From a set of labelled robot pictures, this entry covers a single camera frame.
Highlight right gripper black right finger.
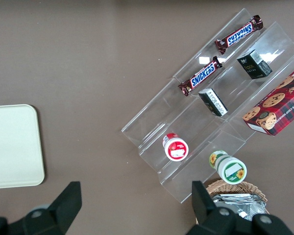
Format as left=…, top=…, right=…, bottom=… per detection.
left=186, top=180, right=252, bottom=235

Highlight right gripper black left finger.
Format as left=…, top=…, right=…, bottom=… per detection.
left=8, top=181, right=82, bottom=235

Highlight light wicker basket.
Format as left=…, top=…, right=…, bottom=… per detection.
left=207, top=180, right=270, bottom=225

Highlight cream plastic tray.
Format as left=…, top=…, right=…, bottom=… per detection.
left=0, top=104, right=45, bottom=189

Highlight silver foil packet stack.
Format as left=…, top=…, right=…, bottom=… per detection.
left=212, top=193, right=268, bottom=222

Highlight green sunflower yogurt cup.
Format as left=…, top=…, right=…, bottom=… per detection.
left=209, top=150, right=247, bottom=185

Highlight red lidded yogurt cup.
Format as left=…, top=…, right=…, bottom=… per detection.
left=162, top=133, right=189, bottom=162

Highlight clear acrylic stepped shelf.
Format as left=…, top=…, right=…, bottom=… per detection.
left=121, top=8, right=294, bottom=204

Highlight small black carton box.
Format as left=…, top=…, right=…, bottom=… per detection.
left=236, top=49, right=273, bottom=80
left=198, top=88, right=228, bottom=117

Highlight red tartan cookie box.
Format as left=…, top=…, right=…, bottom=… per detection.
left=242, top=63, right=294, bottom=136

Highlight Snickers chocolate bar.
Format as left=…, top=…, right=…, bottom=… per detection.
left=178, top=55, right=222, bottom=97
left=215, top=14, right=264, bottom=55

